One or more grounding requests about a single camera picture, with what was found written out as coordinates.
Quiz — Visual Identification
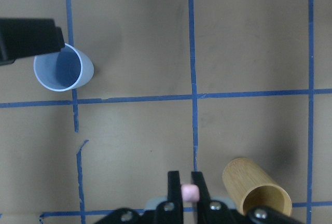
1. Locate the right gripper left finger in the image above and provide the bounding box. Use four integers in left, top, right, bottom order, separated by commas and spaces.
153, 171, 184, 224

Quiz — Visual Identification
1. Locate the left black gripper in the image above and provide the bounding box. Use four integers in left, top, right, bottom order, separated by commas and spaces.
1, 18, 65, 65

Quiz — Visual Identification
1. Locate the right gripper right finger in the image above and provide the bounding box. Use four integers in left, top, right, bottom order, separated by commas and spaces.
191, 172, 235, 223

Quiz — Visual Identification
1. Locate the pink chopstick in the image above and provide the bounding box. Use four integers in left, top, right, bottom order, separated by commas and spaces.
181, 184, 200, 203

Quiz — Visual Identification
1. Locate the light blue plastic cup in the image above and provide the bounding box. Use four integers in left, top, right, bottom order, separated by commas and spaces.
33, 44, 94, 92

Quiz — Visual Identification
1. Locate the bamboo chopstick holder cup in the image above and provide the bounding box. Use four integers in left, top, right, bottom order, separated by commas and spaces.
222, 157, 293, 216

